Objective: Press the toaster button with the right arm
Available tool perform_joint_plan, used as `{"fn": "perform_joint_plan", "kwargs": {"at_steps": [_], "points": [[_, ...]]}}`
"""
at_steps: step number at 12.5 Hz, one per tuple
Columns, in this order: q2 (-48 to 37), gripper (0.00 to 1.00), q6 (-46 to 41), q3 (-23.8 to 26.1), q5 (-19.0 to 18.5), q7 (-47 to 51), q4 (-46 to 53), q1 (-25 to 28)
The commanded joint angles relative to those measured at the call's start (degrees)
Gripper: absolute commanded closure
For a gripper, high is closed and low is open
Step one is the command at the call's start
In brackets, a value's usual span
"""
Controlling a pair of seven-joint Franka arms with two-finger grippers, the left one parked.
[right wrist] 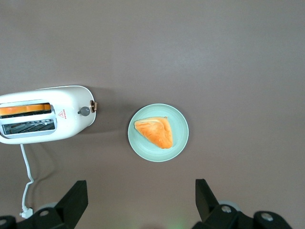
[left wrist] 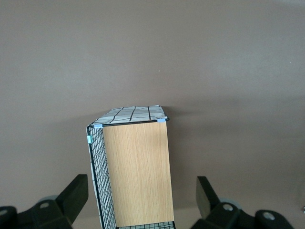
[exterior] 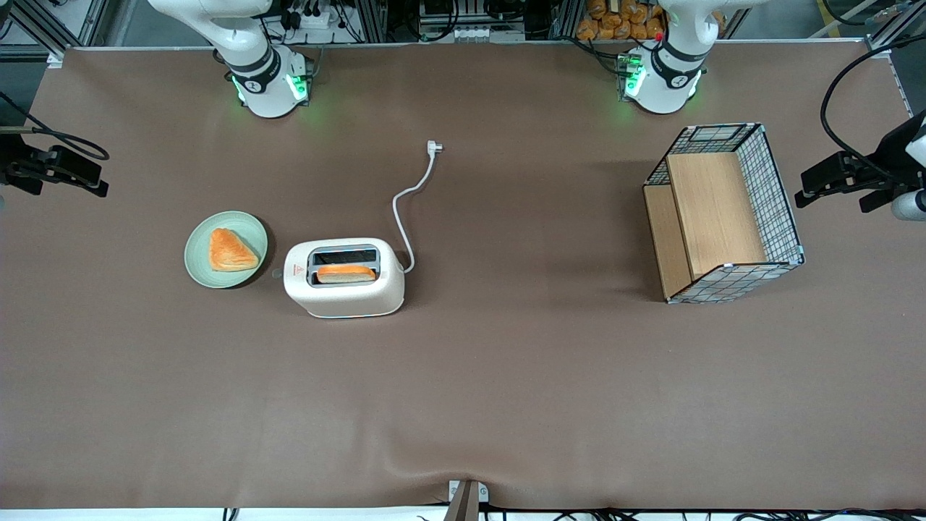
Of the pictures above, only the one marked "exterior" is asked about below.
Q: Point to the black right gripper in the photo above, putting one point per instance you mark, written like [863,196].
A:
[10,156]

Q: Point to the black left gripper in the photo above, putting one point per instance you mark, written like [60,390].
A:
[887,163]

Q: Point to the aluminium frame profile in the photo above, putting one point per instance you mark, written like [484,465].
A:
[893,25]
[43,32]

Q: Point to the wooden step shelf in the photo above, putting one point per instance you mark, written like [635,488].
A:
[712,210]

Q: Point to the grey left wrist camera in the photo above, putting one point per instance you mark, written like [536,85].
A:
[910,206]

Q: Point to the white connector block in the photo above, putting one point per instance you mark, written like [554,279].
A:
[474,33]

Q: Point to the white power strip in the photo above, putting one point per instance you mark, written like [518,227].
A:
[307,18]

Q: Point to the white two-slot toaster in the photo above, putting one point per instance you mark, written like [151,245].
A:
[347,298]

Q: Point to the toast bread slice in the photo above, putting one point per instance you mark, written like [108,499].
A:
[346,274]

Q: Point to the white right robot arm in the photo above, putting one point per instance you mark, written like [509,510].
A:
[264,87]

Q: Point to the pale green round plate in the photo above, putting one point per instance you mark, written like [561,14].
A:
[199,260]

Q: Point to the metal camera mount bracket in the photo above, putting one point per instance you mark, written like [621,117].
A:
[466,501]

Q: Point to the triangular golden pastry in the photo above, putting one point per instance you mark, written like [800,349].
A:
[230,252]

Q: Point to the brown table mat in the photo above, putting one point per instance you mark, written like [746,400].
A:
[506,398]

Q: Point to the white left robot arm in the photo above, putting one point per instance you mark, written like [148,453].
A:
[665,83]

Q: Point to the pile of orange buns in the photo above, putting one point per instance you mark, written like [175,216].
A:
[615,22]

